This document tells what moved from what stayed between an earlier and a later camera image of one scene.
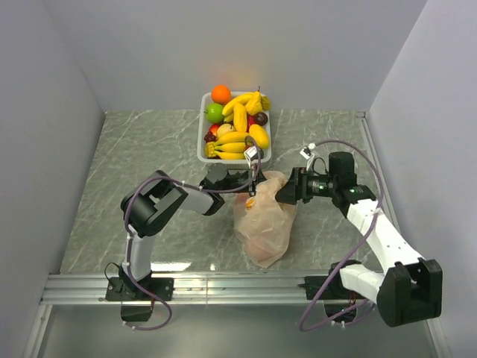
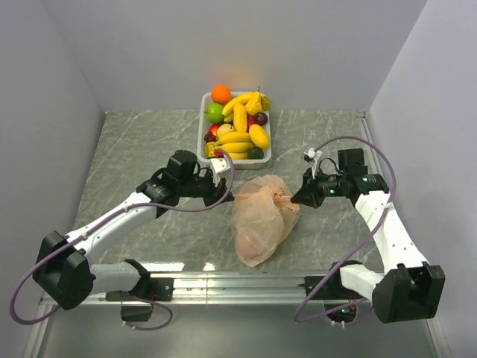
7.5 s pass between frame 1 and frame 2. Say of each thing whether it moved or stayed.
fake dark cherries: stayed
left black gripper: moved
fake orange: stayed
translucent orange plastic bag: moved
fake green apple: stayed
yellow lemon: stayed
